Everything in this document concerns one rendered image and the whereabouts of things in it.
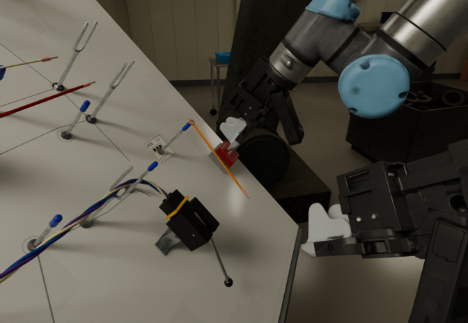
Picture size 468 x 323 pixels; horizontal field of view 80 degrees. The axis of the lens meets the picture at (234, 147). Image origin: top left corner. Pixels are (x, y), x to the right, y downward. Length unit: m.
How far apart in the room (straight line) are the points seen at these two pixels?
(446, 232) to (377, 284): 1.66
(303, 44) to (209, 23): 5.11
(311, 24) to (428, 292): 0.39
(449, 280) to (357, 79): 0.21
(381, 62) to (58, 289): 0.44
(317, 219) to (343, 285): 1.51
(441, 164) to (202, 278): 0.37
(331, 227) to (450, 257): 0.11
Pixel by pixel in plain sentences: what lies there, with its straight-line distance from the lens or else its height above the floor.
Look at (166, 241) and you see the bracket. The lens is 0.47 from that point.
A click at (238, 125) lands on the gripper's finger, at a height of 1.17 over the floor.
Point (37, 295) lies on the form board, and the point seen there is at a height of 1.11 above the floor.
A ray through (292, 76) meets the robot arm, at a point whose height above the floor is 1.28.
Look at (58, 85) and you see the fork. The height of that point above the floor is 1.28.
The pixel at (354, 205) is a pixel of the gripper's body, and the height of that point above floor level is 1.22.
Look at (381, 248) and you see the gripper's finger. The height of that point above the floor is 1.20.
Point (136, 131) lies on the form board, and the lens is 0.56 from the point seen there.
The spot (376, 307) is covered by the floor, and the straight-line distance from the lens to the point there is 1.82.
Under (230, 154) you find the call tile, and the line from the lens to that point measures 0.64.
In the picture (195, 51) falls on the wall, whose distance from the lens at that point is 5.63.
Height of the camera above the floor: 1.39
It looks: 27 degrees down
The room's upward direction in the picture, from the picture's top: straight up
